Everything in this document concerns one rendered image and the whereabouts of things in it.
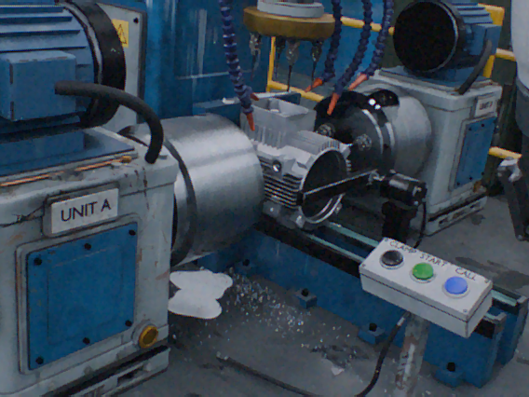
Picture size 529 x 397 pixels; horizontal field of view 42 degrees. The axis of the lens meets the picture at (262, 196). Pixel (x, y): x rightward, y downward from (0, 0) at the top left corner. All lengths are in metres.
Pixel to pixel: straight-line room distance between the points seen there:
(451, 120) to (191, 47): 0.65
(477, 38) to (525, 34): 1.22
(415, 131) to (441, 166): 0.17
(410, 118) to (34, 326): 0.99
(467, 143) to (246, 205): 0.80
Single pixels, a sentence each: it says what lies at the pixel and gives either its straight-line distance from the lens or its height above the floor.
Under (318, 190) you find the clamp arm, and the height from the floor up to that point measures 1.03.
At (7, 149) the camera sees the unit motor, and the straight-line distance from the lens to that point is 0.92.
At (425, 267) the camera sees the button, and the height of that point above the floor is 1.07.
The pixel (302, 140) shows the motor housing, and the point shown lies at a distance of 1.37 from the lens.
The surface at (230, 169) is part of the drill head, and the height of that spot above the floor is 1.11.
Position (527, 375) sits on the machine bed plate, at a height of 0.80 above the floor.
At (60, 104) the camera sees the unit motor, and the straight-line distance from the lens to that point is 0.90.
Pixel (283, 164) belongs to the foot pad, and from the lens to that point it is 1.32.
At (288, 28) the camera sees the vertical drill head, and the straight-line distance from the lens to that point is 1.32.
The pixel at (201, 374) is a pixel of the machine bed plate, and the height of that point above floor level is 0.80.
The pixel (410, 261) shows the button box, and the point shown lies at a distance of 1.00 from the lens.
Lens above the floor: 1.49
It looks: 21 degrees down
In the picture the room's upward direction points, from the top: 6 degrees clockwise
